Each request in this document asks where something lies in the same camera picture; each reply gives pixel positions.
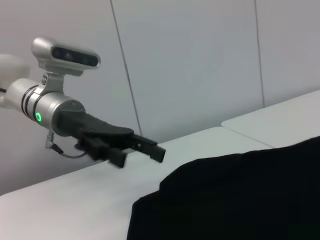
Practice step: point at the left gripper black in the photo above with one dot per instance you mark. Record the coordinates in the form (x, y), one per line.
(82, 125)

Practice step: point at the black t-shirt white print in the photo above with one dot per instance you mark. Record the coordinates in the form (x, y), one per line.
(225, 200)

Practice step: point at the left robot arm silver white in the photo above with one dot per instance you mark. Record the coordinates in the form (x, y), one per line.
(30, 97)

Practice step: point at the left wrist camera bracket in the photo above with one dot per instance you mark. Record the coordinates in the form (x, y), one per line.
(53, 83)

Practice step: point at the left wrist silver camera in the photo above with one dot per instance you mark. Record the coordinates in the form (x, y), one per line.
(72, 56)

